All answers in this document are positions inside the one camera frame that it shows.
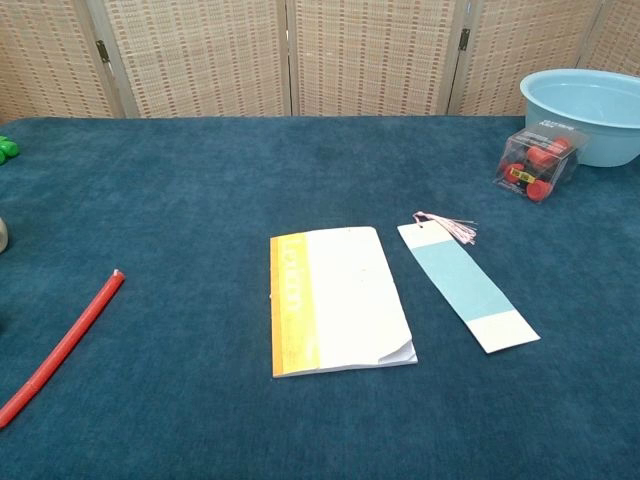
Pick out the woven folding screen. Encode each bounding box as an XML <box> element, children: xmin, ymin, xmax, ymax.
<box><xmin>0</xmin><ymin>0</ymin><xmax>640</xmax><ymax>126</ymax></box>

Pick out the green toy building block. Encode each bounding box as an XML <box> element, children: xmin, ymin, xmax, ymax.
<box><xmin>0</xmin><ymin>135</ymin><xmax>21</xmax><ymax>166</ymax></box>

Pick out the white and orange notebook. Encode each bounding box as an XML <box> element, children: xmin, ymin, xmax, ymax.
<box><xmin>269</xmin><ymin>226</ymin><xmax>419</xmax><ymax>380</ymax></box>

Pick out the clear box with red parts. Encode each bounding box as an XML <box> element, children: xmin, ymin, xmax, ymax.
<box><xmin>492</xmin><ymin>118</ymin><xmax>589</xmax><ymax>205</ymax></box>

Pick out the dark blue tablecloth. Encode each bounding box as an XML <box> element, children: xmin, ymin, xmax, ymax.
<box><xmin>0</xmin><ymin>115</ymin><xmax>640</xmax><ymax>480</ymax></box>

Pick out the light blue bookmark with tassel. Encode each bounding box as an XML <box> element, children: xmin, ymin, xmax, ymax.
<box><xmin>397</xmin><ymin>211</ymin><xmax>542</xmax><ymax>355</ymax></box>

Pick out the light blue plastic basin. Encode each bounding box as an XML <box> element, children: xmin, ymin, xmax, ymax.
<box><xmin>518</xmin><ymin>69</ymin><xmax>640</xmax><ymax>168</ymax></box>

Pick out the long red candle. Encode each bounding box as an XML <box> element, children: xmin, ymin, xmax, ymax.
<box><xmin>0</xmin><ymin>268</ymin><xmax>126</xmax><ymax>429</ymax></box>

